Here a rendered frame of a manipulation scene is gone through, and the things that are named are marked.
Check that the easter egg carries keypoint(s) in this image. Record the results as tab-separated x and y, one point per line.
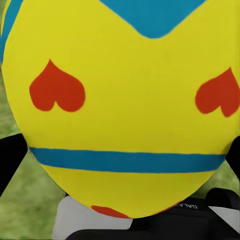
129	105

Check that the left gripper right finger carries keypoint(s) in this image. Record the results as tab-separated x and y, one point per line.
233	157

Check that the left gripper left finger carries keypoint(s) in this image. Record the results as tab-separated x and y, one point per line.
12	151

